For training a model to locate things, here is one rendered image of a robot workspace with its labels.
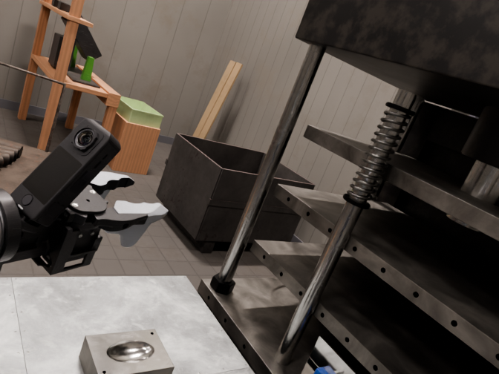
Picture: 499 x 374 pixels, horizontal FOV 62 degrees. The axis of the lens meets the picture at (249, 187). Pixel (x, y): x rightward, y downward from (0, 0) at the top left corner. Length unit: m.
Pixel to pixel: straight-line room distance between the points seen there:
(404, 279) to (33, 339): 1.01
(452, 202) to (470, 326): 0.31
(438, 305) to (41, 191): 0.99
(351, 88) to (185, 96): 3.28
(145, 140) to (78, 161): 4.65
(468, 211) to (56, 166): 0.99
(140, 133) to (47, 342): 3.93
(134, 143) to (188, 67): 2.29
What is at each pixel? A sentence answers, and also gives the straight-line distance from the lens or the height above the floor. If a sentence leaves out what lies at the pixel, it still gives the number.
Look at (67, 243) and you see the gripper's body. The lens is 0.48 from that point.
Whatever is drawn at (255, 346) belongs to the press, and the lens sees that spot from 1.55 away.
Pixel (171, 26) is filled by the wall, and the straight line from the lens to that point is 6.75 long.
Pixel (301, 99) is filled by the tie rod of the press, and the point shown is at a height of 1.62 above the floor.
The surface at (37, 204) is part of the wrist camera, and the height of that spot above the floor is 1.46.
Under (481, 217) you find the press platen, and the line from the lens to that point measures 1.18.
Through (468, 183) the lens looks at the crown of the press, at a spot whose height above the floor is 1.57.
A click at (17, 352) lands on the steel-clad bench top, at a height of 0.80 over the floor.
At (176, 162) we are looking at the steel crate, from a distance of 4.06.
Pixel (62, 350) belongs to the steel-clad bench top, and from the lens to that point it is 1.29.
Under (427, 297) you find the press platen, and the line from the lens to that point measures 1.21.
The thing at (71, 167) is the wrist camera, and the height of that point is 1.50.
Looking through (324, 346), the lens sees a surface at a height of 0.95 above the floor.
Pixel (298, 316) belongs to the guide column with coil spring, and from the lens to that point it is 1.43.
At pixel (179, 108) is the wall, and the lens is 7.04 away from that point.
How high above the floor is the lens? 1.66
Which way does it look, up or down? 15 degrees down
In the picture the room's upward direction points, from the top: 21 degrees clockwise
